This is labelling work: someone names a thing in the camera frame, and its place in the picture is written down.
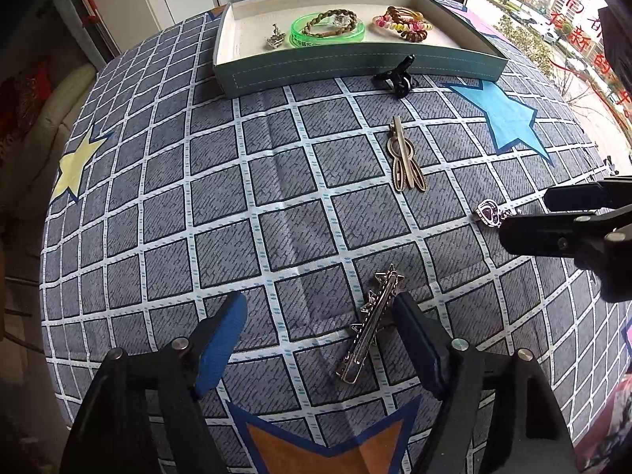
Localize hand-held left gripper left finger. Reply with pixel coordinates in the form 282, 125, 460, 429
59, 290, 248, 474

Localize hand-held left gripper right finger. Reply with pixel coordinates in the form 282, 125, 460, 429
392, 291, 578, 474

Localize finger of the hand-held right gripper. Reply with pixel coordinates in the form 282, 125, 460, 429
544, 180, 632, 211
498, 210, 632, 260

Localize silver star hairpin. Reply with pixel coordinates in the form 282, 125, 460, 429
336, 263, 406, 384

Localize multicoloured spiral hair tie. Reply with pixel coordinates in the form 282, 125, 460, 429
372, 14, 431, 43

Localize grey-green shallow tray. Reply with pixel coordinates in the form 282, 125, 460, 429
212, 0, 509, 100

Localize brown braided bracelet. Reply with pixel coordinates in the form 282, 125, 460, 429
302, 9, 359, 39

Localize green translucent bangle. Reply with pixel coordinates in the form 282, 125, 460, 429
290, 12, 367, 50

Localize small silver brooch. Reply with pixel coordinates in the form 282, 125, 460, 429
265, 23, 288, 50

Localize bronze hair clip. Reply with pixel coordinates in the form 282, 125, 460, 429
385, 115, 428, 192

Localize checked star-print tablecloth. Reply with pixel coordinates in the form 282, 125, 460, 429
42, 0, 632, 474

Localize floral cloth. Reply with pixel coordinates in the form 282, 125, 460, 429
575, 316, 632, 474

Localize black hair claw clip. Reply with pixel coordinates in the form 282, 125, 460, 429
372, 54, 420, 100

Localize beige sofa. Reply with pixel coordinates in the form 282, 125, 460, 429
10, 62, 97, 169

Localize red cushion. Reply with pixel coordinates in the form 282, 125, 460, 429
0, 59, 53, 159

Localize red-handled mop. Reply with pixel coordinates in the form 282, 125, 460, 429
83, 0, 119, 60

